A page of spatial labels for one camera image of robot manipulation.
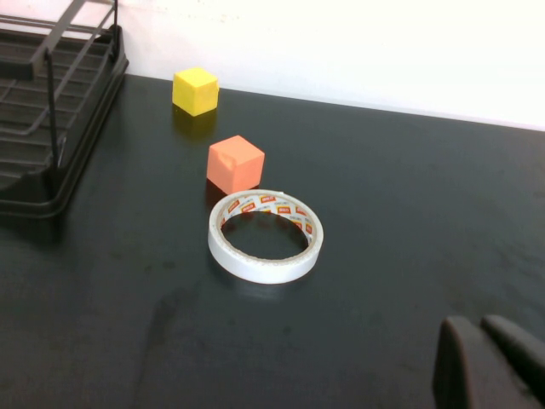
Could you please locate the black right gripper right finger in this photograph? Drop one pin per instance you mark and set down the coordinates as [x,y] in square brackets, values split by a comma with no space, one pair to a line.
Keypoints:
[519,345]

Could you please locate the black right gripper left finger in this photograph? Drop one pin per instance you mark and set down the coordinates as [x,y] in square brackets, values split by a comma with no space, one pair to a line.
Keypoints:
[472,375]

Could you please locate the white double-sided tape roll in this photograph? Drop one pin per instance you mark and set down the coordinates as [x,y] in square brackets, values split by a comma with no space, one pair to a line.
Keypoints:
[255,270]

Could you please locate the orange foam cube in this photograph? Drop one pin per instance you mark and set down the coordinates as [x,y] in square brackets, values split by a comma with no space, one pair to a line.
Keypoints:
[234,166]

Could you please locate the yellow foam cube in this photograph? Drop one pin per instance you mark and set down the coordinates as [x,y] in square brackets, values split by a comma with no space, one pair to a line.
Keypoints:
[193,91]

